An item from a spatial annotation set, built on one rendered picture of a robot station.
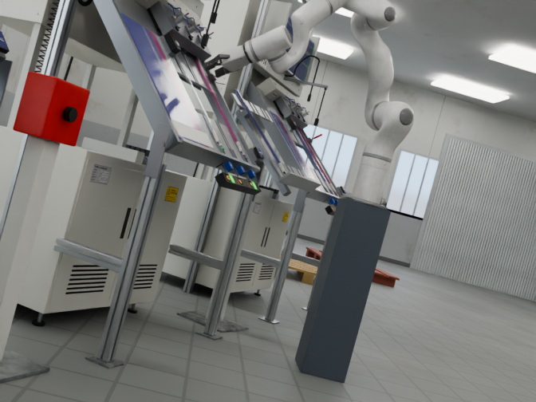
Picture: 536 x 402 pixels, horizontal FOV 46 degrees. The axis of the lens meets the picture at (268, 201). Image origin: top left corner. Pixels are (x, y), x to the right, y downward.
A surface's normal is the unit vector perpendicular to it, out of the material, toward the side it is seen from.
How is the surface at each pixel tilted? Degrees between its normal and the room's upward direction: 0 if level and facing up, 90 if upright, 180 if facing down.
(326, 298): 90
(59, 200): 90
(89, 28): 90
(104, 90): 90
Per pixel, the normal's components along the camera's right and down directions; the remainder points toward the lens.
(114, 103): 0.08, 0.03
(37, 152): -0.35, -0.09
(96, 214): 0.90, 0.25
